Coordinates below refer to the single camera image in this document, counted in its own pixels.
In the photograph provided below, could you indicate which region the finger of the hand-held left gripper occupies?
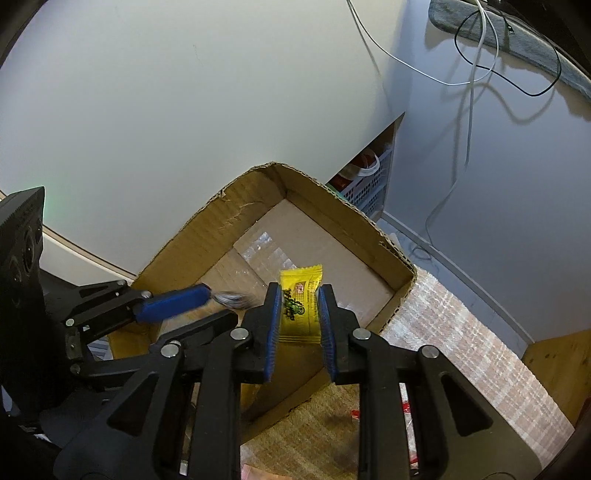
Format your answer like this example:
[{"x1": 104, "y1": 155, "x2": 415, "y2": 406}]
[
  {"x1": 69, "y1": 309, "x2": 238, "y2": 387},
  {"x1": 65, "y1": 279, "x2": 212, "y2": 342}
]

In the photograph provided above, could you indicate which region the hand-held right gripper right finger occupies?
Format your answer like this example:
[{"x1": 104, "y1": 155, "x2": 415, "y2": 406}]
[{"x1": 318, "y1": 283, "x2": 542, "y2": 480}]

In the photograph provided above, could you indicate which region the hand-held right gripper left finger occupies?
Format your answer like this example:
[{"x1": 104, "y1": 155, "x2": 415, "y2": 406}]
[{"x1": 53, "y1": 283, "x2": 283, "y2": 480}]

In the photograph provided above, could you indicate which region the yellow snack packet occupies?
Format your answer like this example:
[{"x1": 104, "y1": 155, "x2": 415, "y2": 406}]
[{"x1": 279, "y1": 264, "x2": 324, "y2": 344}]

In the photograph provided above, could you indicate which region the silver foil wrapper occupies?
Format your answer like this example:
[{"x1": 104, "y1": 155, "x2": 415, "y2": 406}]
[{"x1": 213, "y1": 291, "x2": 262, "y2": 310}]

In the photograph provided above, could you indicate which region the brown cardboard box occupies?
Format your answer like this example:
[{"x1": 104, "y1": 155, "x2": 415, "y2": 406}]
[{"x1": 108, "y1": 161, "x2": 417, "y2": 444}]

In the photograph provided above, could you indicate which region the plaid blanket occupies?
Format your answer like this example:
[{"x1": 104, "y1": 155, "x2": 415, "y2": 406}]
[{"x1": 240, "y1": 268, "x2": 575, "y2": 480}]

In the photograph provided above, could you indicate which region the white plastic basket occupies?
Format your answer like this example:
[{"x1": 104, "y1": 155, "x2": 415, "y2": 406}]
[{"x1": 341, "y1": 151, "x2": 394, "y2": 219}]

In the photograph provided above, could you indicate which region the red brown bag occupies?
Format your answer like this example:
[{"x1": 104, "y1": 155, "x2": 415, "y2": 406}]
[{"x1": 332, "y1": 150, "x2": 380, "y2": 190}]

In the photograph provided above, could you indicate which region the wooden board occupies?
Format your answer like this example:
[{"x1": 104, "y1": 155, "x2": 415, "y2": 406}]
[{"x1": 521, "y1": 327, "x2": 591, "y2": 426}]

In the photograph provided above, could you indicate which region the white cable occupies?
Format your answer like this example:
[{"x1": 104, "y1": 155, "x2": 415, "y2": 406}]
[{"x1": 346, "y1": 0, "x2": 502, "y2": 261}]

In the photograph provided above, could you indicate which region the black cable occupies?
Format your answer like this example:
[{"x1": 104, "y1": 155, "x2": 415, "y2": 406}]
[{"x1": 454, "y1": 8, "x2": 563, "y2": 97}]

